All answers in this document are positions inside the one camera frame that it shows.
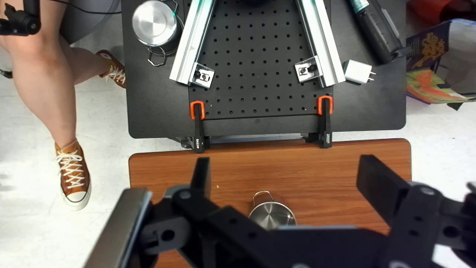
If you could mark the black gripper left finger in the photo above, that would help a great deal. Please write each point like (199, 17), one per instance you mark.
(202, 179)

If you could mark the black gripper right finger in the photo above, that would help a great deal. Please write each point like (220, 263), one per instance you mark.
(380, 181)

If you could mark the small steel pot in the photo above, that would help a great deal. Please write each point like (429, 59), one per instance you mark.
(272, 216)

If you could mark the orange black bar clamp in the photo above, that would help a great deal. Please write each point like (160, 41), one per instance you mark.
(325, 120)
(199, 124)

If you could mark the brown wooden table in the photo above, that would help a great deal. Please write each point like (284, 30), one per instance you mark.
(298, 164)

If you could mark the silver metal mounting plate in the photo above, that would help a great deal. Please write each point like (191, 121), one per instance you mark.
(117, 233)

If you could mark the white power adapter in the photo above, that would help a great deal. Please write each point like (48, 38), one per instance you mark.
(358, 72)

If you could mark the purple patterned bag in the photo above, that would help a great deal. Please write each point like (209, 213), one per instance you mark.
(437, 75)

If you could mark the brown white sneaker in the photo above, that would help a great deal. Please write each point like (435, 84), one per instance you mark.
(115, 69)
(74, 173)

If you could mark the black cylindrical tool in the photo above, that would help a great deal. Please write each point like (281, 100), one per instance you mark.
(380, 30)

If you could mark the bare person leg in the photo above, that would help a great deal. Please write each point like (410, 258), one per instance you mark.
(43, 84)
(84, 60)

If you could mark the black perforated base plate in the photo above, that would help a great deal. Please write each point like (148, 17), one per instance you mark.
(258, 60)

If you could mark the aluminium extrusion rail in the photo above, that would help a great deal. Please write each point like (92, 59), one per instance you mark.
(191, 45)
(322, 45)

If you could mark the black stand bracket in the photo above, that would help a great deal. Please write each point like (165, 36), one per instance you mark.
(20, 20)

